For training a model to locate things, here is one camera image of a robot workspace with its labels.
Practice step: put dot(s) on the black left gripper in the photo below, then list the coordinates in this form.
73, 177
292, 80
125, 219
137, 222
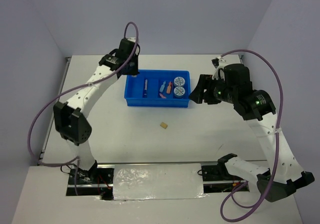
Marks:
135, 71

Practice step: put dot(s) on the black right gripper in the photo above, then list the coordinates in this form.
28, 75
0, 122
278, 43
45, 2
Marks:
205, 82

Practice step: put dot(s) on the blue jar sideways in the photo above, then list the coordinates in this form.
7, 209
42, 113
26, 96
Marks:
179, 92

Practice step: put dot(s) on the blue jar patterned lid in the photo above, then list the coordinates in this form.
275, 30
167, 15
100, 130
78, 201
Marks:
179, 81

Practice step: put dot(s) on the orange clear case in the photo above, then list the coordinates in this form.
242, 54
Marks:
169, 88

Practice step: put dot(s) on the white blue pen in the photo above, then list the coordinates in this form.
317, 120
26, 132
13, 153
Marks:
145, 88

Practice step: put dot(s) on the yellow eraser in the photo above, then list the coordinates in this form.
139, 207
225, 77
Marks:
164, 125

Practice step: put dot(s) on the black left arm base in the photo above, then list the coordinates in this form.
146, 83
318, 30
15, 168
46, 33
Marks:
101, 186

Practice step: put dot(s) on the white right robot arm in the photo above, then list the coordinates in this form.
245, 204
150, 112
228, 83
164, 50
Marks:
258, 111

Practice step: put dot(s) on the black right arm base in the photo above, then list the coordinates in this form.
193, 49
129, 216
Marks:
210, 173

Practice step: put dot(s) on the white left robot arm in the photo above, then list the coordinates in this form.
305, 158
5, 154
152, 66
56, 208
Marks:
71, 116

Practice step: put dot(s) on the blue compartment tray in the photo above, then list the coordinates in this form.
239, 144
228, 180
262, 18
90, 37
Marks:
133, 92

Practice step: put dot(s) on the silver foil sheet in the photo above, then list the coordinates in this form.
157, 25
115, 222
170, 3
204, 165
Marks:
157, 181

